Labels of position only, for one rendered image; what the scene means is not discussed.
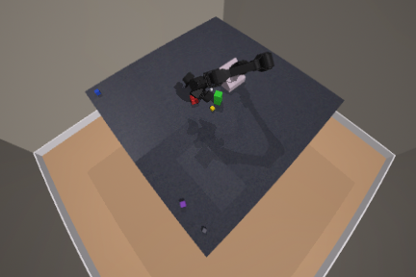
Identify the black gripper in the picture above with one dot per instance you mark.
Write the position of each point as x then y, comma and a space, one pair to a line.
207, 94

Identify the red block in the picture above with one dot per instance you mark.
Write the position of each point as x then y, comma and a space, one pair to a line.
193, 100

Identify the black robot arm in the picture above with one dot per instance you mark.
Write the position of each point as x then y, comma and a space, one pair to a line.
262, 62

